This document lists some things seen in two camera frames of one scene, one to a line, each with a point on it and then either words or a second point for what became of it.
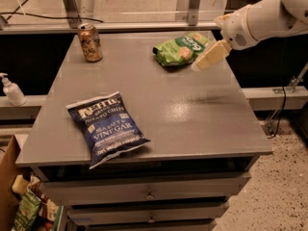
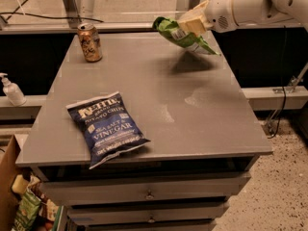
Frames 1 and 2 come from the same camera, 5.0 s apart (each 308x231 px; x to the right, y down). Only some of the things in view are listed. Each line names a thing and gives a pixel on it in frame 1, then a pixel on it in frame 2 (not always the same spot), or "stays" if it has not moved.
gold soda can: x=90 y=42 stays
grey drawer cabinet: x=204 y=141 stays
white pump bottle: x=12 y=91 stays
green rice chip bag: x=182 y=50 → x=170 y=29
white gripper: x=236 y=28 → x=220 y=11
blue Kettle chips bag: x=107 y=125 stays
